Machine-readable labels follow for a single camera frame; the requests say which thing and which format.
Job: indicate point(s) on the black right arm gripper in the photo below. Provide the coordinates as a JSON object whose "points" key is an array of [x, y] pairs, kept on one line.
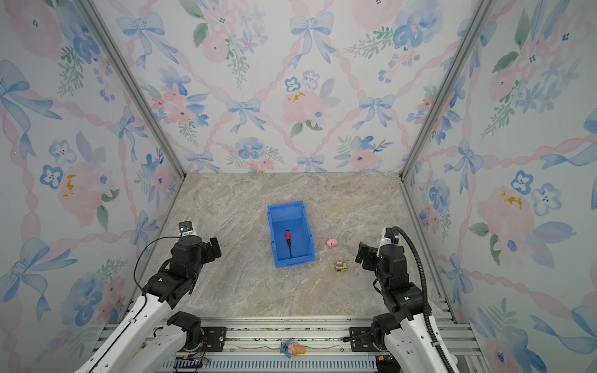
{"points": [[371, 252]]}

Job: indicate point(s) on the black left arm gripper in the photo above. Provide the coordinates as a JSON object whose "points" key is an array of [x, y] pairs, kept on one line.
{"points": [[211, 254]]}

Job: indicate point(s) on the aluminium corner post left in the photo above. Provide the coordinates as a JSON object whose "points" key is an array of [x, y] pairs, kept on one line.
{"points": [[92, 16]]}

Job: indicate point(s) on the red black screwdriver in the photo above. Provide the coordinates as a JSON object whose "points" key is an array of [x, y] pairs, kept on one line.
{"points": [[288, 238]]}

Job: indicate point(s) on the pink pig toy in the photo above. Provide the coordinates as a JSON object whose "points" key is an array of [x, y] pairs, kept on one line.
{"points": [[331, 243]]}

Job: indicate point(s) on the aluminium front rail frame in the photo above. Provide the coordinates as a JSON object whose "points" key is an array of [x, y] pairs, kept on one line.
{"points": [[336, 335]]}

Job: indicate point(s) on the colourful toy on rail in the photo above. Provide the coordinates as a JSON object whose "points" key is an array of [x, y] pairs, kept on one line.
{"points": [[292, 349]]}

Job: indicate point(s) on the blue plastic bin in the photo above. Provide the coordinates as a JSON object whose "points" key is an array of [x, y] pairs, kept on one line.
{"points": [[292, 242]]}

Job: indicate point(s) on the aluminium corner post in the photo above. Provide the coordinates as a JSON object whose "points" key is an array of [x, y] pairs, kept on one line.
{"points": [[476, 24], [92, 16]]}

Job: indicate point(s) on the aluminium corner post right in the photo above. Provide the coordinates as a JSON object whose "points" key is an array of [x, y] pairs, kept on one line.
{"points": [[476, 24]]}

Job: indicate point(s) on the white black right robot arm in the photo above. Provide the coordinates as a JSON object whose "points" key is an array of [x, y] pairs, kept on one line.
{"points": [[406, 307]]}

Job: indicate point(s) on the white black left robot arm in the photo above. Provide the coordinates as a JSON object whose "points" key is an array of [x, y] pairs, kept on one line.
{"points": [[158, 298]]}

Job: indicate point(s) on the small green white toy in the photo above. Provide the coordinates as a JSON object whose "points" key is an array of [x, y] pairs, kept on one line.
{"points": [[340, 266]]}

